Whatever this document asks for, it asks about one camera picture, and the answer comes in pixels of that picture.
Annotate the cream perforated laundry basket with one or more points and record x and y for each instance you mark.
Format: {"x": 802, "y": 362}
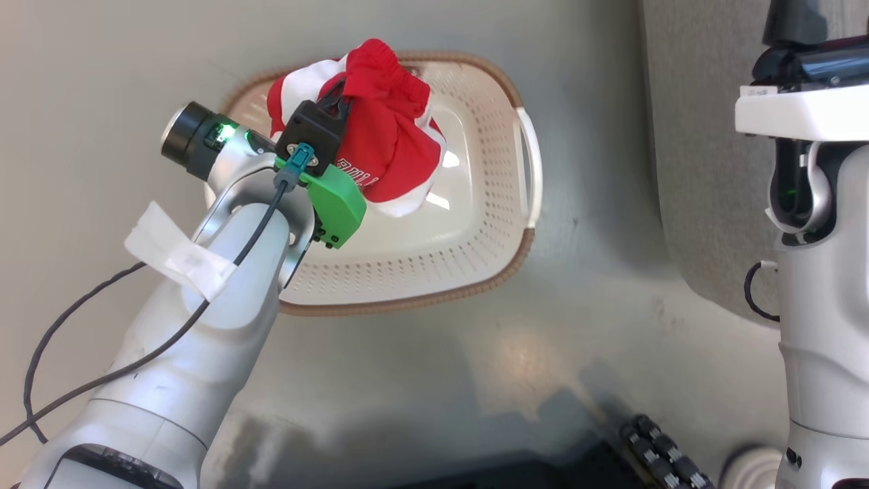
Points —
{"x": 461, "y": 224}

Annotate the grey fabric sofa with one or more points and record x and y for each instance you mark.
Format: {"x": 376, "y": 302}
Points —
{"x": 706, "y": 170}

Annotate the black ribbed robot wheel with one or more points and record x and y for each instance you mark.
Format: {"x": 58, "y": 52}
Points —
{"x": 662, "y": 451}

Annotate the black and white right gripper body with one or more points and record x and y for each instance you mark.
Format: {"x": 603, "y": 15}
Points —
{"x": 808, "y": 112}

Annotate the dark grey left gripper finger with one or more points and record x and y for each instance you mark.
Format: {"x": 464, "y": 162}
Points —
{"x": 330, "y": 95}
{"x": 345, "y": 109}

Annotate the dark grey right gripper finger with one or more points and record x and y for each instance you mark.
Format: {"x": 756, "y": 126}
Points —
{"x": 794, "y": 24}

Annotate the white round base part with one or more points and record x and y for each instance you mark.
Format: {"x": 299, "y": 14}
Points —
{"x": 750, "y": 472}

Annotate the white tape label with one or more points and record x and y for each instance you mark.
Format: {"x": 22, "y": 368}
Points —
{"x": 176, "y": 248}

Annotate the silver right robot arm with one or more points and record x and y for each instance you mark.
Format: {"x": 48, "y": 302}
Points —
{"x": 828, "y": 326}

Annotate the red shorts with white trim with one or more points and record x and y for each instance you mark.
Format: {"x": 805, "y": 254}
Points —
{"x": 387, "y": 136}

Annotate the black and green left gripper body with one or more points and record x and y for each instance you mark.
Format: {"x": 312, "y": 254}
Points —
{"x": 333, "y": 197}

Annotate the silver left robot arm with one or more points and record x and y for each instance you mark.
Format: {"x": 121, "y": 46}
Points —
{"x": 204, "y": 339}

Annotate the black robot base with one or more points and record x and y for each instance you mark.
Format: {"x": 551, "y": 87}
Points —
{"x": 529, "y": 475}

